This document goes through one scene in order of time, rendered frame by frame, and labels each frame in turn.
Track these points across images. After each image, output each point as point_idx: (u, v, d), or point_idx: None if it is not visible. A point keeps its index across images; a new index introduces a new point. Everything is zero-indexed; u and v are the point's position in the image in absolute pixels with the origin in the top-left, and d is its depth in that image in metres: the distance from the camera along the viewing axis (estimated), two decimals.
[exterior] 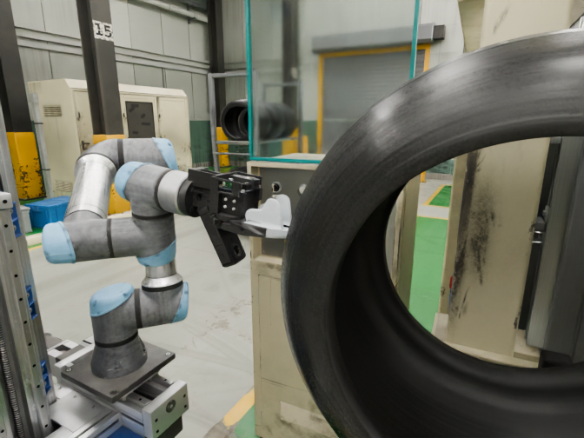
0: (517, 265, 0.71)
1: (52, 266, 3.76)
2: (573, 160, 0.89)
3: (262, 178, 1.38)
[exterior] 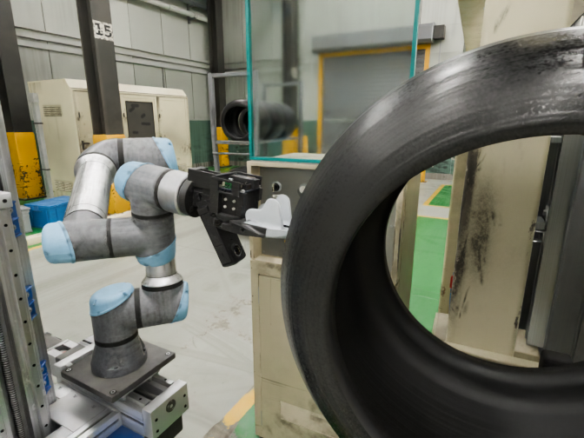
0: (518, 264, 0.71)
1: (52, 265, 3.76)
2: (573, 160, 0.88)
3: (262, 178, 1.38)
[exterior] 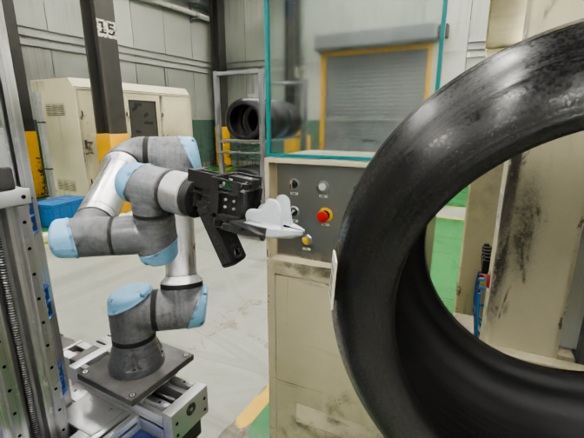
0: (564, 262, 0.68)
1: (56, 265, 3.72)
2: None
3: (279, 175, 1.35)
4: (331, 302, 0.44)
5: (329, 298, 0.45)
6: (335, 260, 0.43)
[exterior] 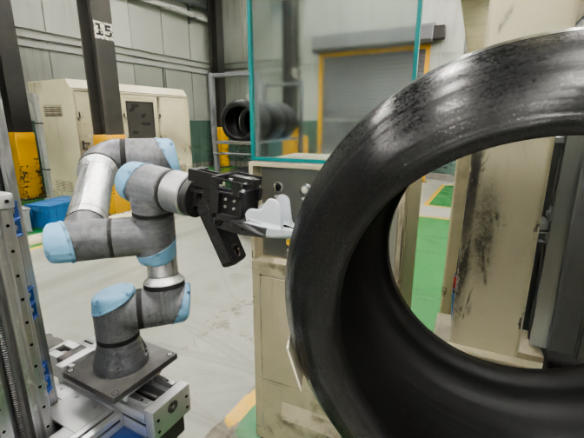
0: (521, 265, 0.71)
1: (52, 266, 3.75)
2: (576, 160, 0.88)
3: (263, 178, 1.38)
4: (298, 384, 0.48)
5: (299, 380, 0.50)
6: (287, 346, 0.48)
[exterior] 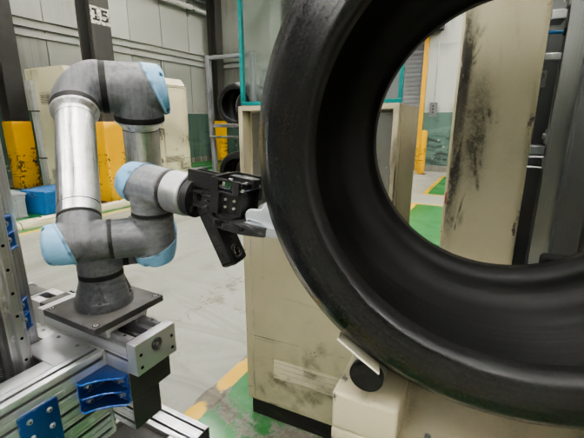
0: (515, 164, 0.68)
1: None
2: (574, 76, 0.85)
3: (254, 125, 1.34)
4: (371, 368, 0.43)
5: (374, 367, 0.45)
6: (337, 338, 0.45)
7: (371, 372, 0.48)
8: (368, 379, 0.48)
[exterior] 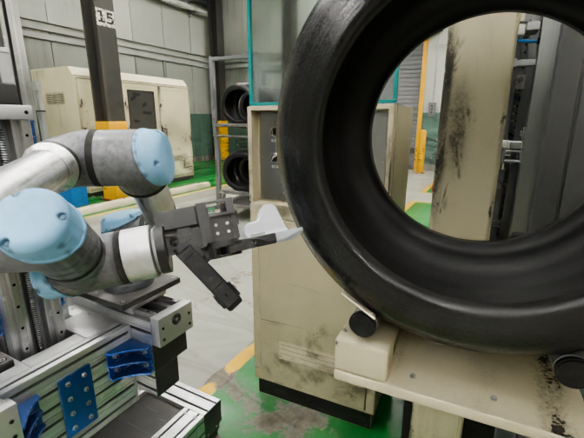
0: (490, 156, 0.79)
1: None
2: (546, 79, 0.97)
3: (261, 123, 1.46)
4: (368, 315, 0.55)
5: (371, 315, 0.56)
6: (341, 293, 0.56)
7: (368, 321, 0.59)
8: (364, 327, 0.60)
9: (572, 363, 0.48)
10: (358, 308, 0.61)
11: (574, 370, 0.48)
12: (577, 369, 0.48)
